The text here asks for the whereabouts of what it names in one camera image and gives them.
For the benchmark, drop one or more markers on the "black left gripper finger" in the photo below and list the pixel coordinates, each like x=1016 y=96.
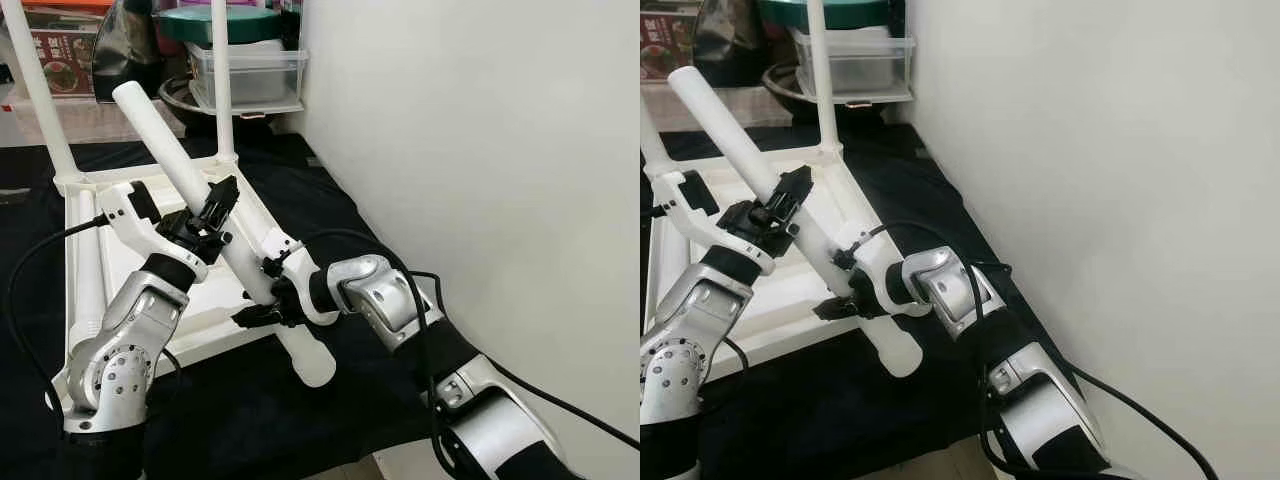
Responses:
x=220 y=203
x=790 y=192

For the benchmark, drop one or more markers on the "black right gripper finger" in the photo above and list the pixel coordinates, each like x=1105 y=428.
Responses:
x=255 y=317
x=835 y=309

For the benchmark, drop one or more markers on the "white plastic table top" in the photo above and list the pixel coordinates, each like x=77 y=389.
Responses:
x=215 y=315
x=790 y=300

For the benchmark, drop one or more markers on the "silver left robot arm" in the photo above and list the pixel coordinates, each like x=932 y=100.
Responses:
x=690 y=320
x=125 y=345

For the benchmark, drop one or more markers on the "black wok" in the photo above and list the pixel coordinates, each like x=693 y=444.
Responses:
x=780 y=95
x=175 y=100

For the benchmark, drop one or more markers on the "black tablecloth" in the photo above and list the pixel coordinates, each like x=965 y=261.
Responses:
x=830 y=420
x=250 y=420

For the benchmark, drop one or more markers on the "beige cloth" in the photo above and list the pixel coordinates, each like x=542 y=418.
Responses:
x=110 y=120
x=720 y=108

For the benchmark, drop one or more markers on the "clear plastic container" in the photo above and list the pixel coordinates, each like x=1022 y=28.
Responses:
x=870 y=65
x=265 y=75

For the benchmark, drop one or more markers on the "glossy black bag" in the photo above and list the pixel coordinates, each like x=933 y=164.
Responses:
x=125 y=50
x=730 y=45

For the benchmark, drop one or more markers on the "green pot lid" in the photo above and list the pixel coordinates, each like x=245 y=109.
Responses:
x=250 y=25
x=860 y=12

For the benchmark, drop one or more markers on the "clear box with orange lid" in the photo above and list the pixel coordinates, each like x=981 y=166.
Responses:
x=665 y=55
x=65 y=60

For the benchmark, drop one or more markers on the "clear tape strip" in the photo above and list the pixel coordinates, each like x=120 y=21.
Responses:
x=10 y=195

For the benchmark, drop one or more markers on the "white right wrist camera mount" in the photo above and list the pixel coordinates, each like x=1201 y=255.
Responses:
x=283 y=250
x=870 y=260

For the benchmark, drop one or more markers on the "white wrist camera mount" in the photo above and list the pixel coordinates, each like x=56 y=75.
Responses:
x=668 y=190
x=150 y=235
x=283 y=250
x=870 y=260

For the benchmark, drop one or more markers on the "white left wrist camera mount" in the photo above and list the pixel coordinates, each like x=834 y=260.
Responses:
x=668 y=190
x=150 y=235

